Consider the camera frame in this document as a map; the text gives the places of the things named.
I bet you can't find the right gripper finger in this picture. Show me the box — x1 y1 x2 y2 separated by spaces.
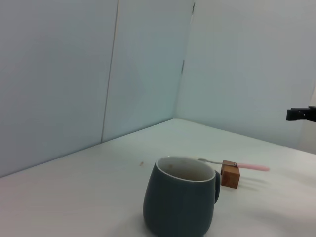
286 106 316 122

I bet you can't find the pink handled metal spoon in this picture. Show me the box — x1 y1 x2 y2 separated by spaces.
197 158 270 172

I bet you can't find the grey ceramic cup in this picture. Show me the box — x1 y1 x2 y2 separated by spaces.
143 155 222 237

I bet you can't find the light notched wooden block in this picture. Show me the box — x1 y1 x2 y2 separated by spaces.
221 159 240 190

